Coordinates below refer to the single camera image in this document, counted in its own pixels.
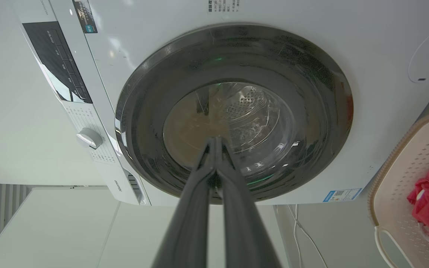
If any beige perforated laundry basket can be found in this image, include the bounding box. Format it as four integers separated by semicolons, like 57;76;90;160
367;113;429;268

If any white front-load washing machine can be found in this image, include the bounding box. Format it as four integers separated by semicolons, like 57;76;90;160
12;0;429;206

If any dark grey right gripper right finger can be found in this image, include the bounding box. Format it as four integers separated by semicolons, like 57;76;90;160
215;137;283;268

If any silver washing machine control knob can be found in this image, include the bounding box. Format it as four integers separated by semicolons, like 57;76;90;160
76;128;104;150

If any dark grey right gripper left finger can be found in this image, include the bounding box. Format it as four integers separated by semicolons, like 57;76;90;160
151;137;217;268

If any white power cable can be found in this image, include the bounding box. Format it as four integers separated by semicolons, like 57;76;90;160
287;204;328;268

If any dark round washing machine door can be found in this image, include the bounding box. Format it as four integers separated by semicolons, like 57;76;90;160
115;24;354;204

